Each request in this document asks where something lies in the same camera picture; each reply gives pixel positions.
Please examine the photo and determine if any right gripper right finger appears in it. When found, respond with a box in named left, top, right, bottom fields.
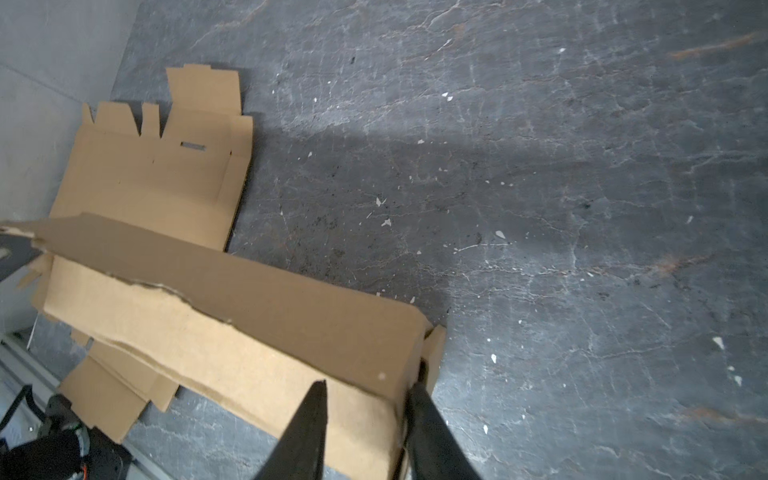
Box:
left=406, top=383, right=480, bottom=480

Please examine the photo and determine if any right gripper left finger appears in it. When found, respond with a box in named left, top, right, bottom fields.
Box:
left=254, top=380, right=328, bottom=480

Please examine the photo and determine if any aluminium mounting rail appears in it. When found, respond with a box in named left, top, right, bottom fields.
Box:
left=1, top=335, right=173, bottom=480

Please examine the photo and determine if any cardboard box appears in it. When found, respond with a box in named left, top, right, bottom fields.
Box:
left=1, top=214, right=429, bottom=479
left=36, top=64, right=253, bottom=442

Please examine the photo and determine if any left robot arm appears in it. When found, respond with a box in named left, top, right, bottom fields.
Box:
left=1, top=384, right=134, bottom=480

